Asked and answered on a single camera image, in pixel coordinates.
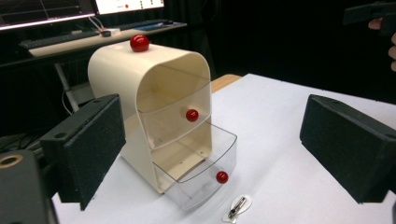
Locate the black keyboard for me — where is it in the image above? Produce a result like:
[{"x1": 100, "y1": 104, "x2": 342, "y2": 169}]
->
[
  {"x1": 119, "y1": 19, "x2": 174, "y2": 32},
  {"x1": 18, "y1": 29, "x2": 101, "y2": 50}
]

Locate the bright computer monitor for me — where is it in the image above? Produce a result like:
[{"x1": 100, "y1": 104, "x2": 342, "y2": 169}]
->
[{"x1": 94, "y1": 0, "x2": 165, "y2": 16}]

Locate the small white device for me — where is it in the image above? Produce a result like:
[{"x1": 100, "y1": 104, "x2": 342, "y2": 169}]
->
[{"x1": 100, "y1": 27, "x2": 121, "y2": 38}]

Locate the small metal binder clip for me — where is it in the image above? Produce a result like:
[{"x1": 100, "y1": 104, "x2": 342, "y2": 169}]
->
[{"x1": 221, "y1": 194, "x2": 253, "y2": 224}]

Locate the wooden table edge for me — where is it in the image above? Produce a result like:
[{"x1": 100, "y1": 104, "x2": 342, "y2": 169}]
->
[{"x1": 210, "y1": 74, "x2": 243, "y2": 94}]

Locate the dark computer monitor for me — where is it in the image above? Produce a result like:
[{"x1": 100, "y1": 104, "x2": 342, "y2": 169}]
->
[{"x1": 0, "y1": 0, "x2": 96, "y2": 32}]

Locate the clear drawer with red knob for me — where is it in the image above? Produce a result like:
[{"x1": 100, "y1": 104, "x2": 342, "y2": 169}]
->
[
  {"x1": 136, "y1": 78, "x2": 213, "y2": 150},
  {"x1": 152, "y1": 121, "x2": 238, "y2": 212}
]

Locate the white cable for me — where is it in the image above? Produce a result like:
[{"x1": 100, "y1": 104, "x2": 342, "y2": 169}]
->
[{"x1": 87, "y1": 16, "x2": 106, "y2": 33}]

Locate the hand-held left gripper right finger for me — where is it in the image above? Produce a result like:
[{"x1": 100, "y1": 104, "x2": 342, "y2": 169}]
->
[{"x1": 299, "y1": 93, "x2": 396, "y2": 204}]

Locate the cream plastic drawer cabinet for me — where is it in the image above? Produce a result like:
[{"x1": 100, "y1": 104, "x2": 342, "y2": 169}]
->
[{"x1": 87, "y1": 34, "x2": 213, "y2": 194}]

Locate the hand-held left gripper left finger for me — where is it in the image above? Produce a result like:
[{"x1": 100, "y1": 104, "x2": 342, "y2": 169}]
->
[{"x1": 40, "y1": 93, "x2": 127, "y2": 212}]

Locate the wooden desk with metal legs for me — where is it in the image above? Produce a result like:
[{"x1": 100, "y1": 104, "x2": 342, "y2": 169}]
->
[{"x1": 28, "y1": 21, "x2": 189, "y2": 114}]

